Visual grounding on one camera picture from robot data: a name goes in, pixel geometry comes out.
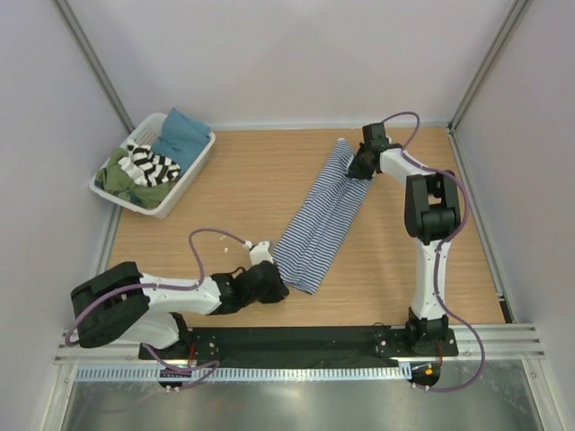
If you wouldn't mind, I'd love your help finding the blue white striped tank top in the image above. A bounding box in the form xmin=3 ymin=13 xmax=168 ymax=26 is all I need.
xmin=272 ymin=138 xmax=371 ymax=295

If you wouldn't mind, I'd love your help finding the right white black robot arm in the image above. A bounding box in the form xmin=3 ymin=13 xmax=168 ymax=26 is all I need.
xmin=347 ymin=122 xmax=462 ymax=356

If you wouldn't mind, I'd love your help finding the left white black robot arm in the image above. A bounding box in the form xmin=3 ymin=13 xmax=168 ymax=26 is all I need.
xmin=65 ymin=260 xmax=289 ymax=359

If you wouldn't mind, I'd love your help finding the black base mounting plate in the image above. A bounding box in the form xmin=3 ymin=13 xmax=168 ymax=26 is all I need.
xmin=155 ymin=323 xmax=458 ymax=364

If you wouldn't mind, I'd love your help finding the black white striped garment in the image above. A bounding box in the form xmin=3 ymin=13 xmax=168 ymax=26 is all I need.
xmin=118 ymin=140 xmax=181 ymax=187

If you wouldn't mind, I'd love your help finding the teal folded cloth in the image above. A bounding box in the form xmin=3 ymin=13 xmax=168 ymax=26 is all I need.
xmin=152 ymin=108 xmax=211 ymax=174

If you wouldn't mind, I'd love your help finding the olive green garment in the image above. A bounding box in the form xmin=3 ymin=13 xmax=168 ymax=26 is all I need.
xmin=94 ymin=147 xmax=174 ymax=210

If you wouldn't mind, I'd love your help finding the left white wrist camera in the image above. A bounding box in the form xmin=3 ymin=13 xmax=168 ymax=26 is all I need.
xmin=243 ymin=241 xmax=274 ymax=266

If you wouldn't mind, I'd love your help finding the white slotted cable duct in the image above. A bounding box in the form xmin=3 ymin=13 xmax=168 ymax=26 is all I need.
xmin=75 ymin=363 xmax=411 ymax=383

